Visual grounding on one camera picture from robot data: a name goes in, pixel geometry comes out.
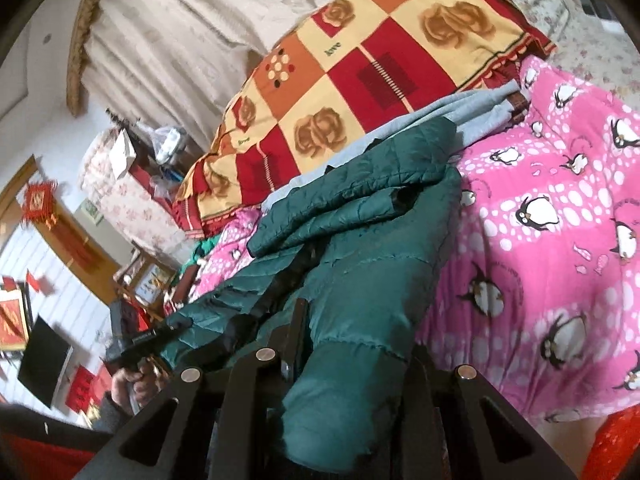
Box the green puffer jacket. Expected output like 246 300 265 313
157 117 461 474

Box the person's left hand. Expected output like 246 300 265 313
111 359 169 415

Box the black flat monitor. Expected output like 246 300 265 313
17 316 73 408

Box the floral cloth covered furniture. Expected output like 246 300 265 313
78 127 194 264

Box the pink penguin bedsheet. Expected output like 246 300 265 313
188 54 640 424

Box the red chinese knot decoration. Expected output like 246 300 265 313
22 180 58 230

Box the grey sweater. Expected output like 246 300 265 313
260 80 530 214

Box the beige curtain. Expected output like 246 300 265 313
66 0 330 148

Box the red orange rose blanket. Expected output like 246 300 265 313
172 0 553 238

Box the wooden door frame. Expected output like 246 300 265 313
1 155 118 304

